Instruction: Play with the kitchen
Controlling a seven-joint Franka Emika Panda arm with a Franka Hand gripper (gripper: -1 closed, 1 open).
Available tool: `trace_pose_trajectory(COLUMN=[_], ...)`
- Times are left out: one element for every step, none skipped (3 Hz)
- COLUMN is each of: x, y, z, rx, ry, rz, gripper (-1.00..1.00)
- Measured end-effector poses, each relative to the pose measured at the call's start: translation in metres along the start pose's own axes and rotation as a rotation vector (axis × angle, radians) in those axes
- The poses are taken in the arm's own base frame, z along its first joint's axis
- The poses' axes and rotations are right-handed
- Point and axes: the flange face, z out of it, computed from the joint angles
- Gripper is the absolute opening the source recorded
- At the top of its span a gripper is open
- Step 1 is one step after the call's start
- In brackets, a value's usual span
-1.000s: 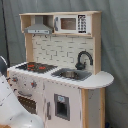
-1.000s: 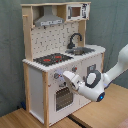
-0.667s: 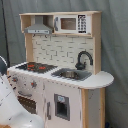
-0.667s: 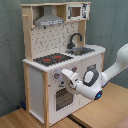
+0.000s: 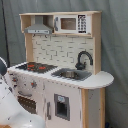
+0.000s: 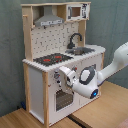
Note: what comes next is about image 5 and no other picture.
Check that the black toy stovetop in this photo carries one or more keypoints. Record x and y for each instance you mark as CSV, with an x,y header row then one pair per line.
x,y
36,67

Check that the grey toy sink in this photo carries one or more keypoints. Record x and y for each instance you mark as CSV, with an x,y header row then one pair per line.
x,y
73,74

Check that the black toy faucet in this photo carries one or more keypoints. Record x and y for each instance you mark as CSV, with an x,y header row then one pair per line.
x,y
81,64

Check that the white oven door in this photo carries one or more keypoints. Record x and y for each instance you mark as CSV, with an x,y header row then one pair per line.
x,y
32,101

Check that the wooden toy kitchen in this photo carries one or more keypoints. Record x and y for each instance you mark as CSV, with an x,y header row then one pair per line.
x,y
87,97

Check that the grey cabinet door handle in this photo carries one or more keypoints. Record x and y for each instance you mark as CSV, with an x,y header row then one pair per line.
x,y
48,111

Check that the red stove knob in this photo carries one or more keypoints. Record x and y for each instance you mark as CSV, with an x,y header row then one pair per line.
x,y
14,79
33,84

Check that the grey range hood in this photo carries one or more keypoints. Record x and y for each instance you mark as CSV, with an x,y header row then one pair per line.
x,y
38,27

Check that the left red stove knob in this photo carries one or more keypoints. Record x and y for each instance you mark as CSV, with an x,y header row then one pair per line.
x,y
14,79

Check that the white toy microwave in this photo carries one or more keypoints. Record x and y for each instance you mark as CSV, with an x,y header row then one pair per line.
x,y
73,24

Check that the grey ice dispenser panel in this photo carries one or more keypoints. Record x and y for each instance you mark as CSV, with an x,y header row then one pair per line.
x,y
62,107

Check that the right red stove knob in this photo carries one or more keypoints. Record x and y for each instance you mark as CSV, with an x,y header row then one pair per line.
x,y
33,84

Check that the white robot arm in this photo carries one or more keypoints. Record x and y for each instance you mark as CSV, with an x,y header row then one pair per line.
x,y
11,112

